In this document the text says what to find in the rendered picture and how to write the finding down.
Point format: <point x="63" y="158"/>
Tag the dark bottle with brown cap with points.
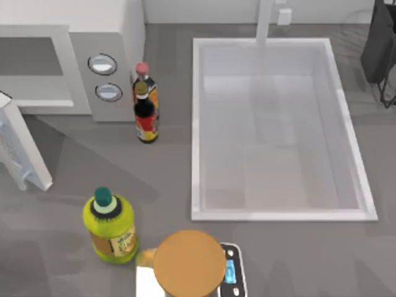
<point x="145" y="119"/>

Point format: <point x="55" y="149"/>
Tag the white sink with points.
<point x="272" y="130"/>

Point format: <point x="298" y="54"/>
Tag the dark bottle with pink cap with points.
<point x="148" y="83"/>

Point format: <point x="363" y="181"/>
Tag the round grey microwave knob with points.
<point x="102" y="64"/>
<point x="108" y="92"/>

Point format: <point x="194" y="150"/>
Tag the jar with brown wooden lid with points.
<point x="189" y="263"/>

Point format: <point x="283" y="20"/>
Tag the green bottle with dark cap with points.
<point x="113" y="230"/>

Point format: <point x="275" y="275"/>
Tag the silver kitchen scale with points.
<point x="233" y="269"/>

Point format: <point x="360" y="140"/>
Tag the tall white tap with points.
<point x="266" y="18"/>

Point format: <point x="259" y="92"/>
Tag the pale microwave oven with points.
<point x="77" y="37"/>

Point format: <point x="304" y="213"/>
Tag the white microwave door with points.
<point x="18" y="136"/>

